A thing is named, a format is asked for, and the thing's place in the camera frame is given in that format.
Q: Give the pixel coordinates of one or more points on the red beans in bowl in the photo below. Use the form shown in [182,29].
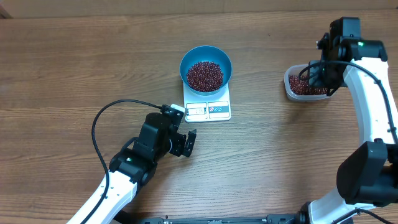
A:
[205,76]

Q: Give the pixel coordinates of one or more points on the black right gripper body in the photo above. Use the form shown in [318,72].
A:
[324,77]

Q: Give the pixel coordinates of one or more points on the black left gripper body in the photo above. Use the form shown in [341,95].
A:
[177,147]

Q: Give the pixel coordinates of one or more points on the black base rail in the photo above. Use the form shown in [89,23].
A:
[214,220]

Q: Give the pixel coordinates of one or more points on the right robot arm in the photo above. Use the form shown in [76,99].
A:
[368,178]

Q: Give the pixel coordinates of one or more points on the blue metal bowl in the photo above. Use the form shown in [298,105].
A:
[206,53]

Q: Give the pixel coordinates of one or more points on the red beans in container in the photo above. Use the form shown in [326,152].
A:
[300,87]

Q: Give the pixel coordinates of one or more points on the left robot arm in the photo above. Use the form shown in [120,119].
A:
[135,164]

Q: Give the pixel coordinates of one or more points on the white digital kitchen scale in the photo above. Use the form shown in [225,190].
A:
[207,108]

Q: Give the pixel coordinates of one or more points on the clear plastic food container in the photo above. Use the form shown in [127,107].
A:
[294,71]

